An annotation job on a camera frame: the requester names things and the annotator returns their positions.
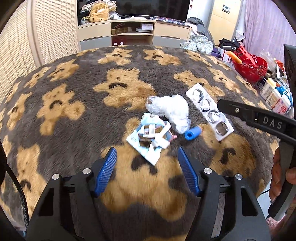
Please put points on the clear plastic bag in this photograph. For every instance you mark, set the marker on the clear plastic bag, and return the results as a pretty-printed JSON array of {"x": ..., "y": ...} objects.
[{"x": 174, "y": 108}]

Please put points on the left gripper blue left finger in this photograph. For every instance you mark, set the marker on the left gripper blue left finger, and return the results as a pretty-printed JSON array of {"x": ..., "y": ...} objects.
[{"x": 52, "y": 217}]

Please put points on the blue plastic cap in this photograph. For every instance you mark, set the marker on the blue plastic cap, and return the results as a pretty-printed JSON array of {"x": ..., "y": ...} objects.
[{"x": 192, "y": 133}]

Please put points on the white blister tray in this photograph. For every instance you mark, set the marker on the white blister tray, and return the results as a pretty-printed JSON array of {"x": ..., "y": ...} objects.
[{"x": 208, "y": 107}]

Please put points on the orange stick in basket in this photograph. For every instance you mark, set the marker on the orange stick in basket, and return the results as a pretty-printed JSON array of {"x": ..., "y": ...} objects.
[{"x": 234, "y": 58}]

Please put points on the red openwork basket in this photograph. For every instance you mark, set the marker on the red openwork basket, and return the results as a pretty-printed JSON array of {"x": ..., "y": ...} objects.
[{"x": 253, "y": 68}]

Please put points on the torn white blue packaging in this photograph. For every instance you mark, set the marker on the torn white blue packaging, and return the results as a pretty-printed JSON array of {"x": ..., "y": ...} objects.
[{"x": 151, "y": 137}]

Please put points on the yellow backpack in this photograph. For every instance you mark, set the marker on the yellow backpack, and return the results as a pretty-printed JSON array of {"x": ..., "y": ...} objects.
[{"x": 99, "y": 12}]

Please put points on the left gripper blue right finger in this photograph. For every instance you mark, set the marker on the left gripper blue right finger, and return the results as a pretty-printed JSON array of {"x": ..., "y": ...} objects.
[{"x": 243, "y": 218}]

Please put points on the woven beige folding screen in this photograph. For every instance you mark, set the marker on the woven beige folding screen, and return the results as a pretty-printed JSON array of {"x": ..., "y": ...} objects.
[{"x": 36, "y": 33}]

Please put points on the black flat-screen television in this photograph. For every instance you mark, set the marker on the black flat-screen television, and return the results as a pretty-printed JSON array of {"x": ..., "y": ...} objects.
[{"x": 174, "y": 9}]

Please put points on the brown bear-pattern plush blanket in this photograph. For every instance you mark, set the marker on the brown bear-pattern plush blanket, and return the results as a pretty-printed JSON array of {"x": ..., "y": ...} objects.
[{"x": 63, "y": 116}]

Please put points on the beige wooden TV cabinet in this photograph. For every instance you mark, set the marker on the beige wooden TV cabinet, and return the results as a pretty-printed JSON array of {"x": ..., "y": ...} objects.
[{"x": 132, "y": 32}]

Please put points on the floral grey cloth bundle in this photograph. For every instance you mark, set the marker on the floral grey cloth bundle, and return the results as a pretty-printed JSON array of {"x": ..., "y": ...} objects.
[{"x": 198, "y": 43}]

